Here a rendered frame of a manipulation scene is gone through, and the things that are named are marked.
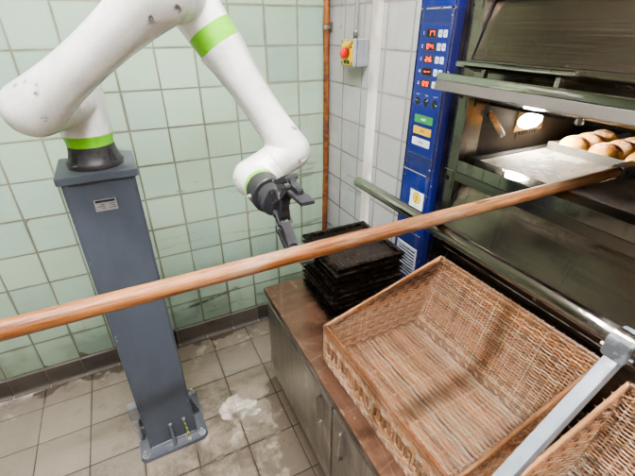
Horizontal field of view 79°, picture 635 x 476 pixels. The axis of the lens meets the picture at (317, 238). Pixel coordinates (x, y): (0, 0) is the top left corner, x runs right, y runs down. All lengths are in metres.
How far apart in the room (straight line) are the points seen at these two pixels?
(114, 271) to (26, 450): 1.06
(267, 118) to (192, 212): 1.00
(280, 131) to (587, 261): 0.83
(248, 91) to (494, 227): 0.81
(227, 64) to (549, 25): 0.76
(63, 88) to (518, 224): 1.18
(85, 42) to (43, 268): 1.26
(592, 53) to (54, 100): 1.16
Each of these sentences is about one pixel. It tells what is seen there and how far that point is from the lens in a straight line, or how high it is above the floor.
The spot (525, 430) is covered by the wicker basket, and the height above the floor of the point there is 0.76.
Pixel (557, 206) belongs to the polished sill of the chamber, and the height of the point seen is 1.16.
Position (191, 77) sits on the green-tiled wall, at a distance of 1.80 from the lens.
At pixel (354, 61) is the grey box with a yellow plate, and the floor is 1.43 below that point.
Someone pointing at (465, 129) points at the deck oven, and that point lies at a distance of 1.31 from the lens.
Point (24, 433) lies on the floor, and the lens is 2.26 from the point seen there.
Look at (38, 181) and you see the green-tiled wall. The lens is 1.88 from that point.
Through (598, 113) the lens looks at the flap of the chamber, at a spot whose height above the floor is 1.41.
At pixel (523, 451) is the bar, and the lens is 0.70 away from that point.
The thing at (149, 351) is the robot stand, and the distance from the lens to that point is 1.56.
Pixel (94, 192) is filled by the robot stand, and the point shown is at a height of 1.15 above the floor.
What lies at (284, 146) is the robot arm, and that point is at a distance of 1.04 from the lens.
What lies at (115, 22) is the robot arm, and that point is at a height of 1.56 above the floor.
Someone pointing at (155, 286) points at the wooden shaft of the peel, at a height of 1.20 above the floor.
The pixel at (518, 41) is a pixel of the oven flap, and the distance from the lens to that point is 1.19.
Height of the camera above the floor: 1.55
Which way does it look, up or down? 29 degrees down
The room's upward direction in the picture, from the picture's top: straight up
